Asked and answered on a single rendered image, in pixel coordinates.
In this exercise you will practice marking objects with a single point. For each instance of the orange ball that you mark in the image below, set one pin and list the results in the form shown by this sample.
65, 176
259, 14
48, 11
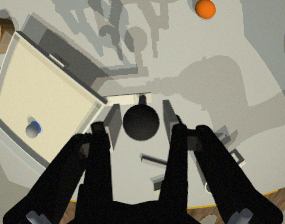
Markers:
205, 9

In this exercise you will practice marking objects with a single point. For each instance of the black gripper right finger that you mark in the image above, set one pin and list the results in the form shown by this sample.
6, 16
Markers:
237, 200

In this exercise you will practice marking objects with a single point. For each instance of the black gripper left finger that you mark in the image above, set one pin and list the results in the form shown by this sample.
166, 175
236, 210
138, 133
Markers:
48, 199

